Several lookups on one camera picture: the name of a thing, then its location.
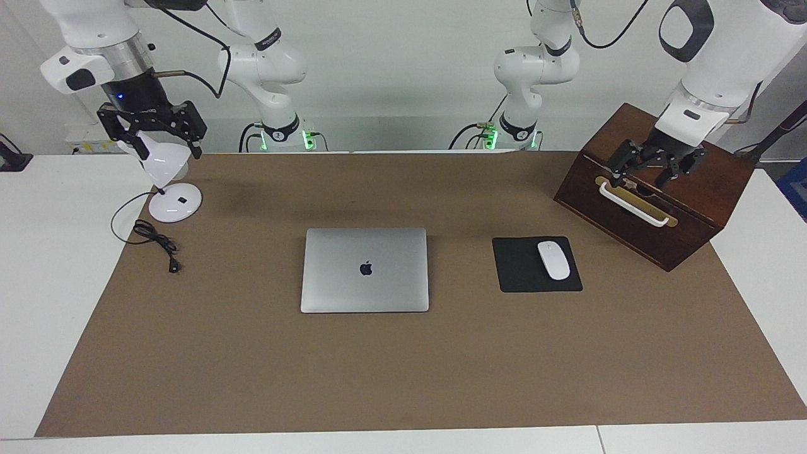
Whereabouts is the blue crate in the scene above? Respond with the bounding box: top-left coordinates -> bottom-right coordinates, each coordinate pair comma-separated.
777,158 -> 807,223

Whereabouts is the silver laptop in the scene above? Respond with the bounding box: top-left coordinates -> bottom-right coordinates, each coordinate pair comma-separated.
300,228 -> 430,314

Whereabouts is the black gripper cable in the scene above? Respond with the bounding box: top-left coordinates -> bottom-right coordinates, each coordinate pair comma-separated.
151,0 -> 231,99
571,0 -> 650,50

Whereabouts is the dark brown wooden box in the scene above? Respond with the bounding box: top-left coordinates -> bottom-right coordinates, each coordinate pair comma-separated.
554,103 -> 756,272

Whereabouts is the white computer mouse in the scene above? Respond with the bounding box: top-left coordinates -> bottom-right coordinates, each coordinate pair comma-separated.
537,240 -> 571,281

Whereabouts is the black clamp mount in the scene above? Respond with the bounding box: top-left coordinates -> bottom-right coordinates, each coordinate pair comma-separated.
0,134 -> 33,172

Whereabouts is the white power strip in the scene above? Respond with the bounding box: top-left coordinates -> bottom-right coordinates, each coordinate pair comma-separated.
65,124 -> 120,155

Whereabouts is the brown table mat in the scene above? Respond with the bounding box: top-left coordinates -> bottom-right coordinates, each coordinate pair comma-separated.
35,151 -> 807,438

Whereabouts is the white desk lamp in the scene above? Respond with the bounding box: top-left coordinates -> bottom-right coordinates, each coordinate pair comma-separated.
117,129 -> 204,223

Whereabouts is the black stand pole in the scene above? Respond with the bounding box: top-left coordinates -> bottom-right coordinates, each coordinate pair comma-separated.
734,100 -> 807,166

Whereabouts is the white box handle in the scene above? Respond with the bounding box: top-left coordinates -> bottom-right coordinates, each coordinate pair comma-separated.
598,182 -> 670,228

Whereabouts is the black arm base cable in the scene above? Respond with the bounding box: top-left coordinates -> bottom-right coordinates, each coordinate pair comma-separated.
238,123 -> 265,153
449,95 -> 508,151

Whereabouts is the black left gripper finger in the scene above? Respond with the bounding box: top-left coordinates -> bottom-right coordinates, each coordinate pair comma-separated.
607,153 -> 636,190
654,158 -> 689,190

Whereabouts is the black lamp power cable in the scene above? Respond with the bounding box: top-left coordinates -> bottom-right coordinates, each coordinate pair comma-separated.
111,191 -> 182,274

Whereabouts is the black mouse pad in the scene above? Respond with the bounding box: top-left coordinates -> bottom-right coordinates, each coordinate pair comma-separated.
492,236 -> 584,294

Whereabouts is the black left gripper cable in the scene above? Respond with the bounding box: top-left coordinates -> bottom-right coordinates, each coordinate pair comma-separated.
571,0 -> 650,50

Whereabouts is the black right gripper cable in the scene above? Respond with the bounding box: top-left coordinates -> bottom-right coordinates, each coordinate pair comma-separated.
151,0 -> 231,99

